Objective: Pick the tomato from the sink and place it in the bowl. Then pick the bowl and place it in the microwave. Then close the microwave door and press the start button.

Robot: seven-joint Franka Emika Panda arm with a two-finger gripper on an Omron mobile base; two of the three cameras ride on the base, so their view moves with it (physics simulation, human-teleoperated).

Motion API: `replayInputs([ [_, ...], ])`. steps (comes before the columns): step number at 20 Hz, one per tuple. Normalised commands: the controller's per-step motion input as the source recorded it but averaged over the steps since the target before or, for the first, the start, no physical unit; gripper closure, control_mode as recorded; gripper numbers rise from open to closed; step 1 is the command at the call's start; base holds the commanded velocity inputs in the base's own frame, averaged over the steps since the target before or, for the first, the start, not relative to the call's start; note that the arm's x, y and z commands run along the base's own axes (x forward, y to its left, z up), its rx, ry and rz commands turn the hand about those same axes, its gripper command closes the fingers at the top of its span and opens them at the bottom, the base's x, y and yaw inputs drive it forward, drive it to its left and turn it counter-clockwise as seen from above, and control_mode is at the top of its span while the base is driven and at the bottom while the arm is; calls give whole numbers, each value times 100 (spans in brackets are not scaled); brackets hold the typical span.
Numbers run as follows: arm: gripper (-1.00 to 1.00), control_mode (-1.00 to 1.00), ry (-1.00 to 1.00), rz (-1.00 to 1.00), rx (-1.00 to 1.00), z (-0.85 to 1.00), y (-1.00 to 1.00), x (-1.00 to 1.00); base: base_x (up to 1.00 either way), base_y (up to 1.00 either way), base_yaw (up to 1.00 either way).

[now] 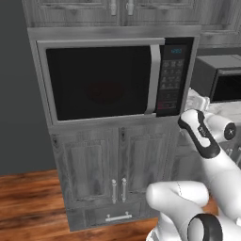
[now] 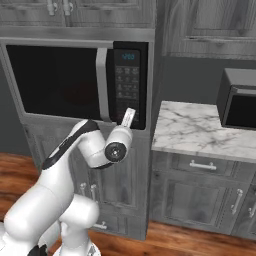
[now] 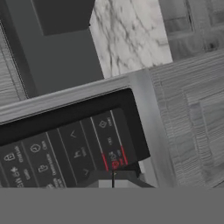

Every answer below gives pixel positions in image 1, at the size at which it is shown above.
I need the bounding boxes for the black and silver microwave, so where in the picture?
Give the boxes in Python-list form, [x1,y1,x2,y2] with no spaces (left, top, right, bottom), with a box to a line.
[36,36,196,125]

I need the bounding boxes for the grey wooden tall cabinet frame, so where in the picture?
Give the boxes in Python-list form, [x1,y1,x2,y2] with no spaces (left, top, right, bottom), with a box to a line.
[21,24,202,233]

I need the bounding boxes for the grey wooden drawer front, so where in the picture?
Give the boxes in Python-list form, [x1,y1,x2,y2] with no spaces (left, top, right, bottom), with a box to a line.
[85,201,143,228]

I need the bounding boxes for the silver drawer handle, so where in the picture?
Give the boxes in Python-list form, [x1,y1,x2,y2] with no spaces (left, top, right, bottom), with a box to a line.
[104,211,134,223]

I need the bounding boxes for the grey wooden counter cupboards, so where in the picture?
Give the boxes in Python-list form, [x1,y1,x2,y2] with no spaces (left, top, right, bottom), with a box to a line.
[170,123,241,184]

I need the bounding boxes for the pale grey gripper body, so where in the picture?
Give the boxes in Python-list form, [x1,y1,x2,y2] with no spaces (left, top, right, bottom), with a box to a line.
[186,88,211,113]

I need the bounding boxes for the grey wooden wall cupboards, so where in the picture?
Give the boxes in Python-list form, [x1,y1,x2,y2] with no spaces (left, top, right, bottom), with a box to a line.
[199,0,241,49]

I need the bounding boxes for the grey wooden cupboard door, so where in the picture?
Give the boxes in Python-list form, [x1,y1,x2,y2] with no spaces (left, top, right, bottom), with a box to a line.
[52,127,120,205]
[22,0,121,28]
[119,123,177,202]
[120,0,202,26]

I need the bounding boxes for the silver microwave door handle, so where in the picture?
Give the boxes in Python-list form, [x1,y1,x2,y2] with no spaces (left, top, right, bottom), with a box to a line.
[144,43,162,115]

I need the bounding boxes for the microwave door with dark window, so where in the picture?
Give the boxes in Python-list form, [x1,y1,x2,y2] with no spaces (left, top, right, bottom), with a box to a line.
[36,38,166,125]

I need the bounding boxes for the silver cupboard door handle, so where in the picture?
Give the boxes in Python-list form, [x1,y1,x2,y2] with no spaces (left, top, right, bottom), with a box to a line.
[120,177,128,203]
[110,178,118,205]
[109,0,118,17]
[125,0,136,17]

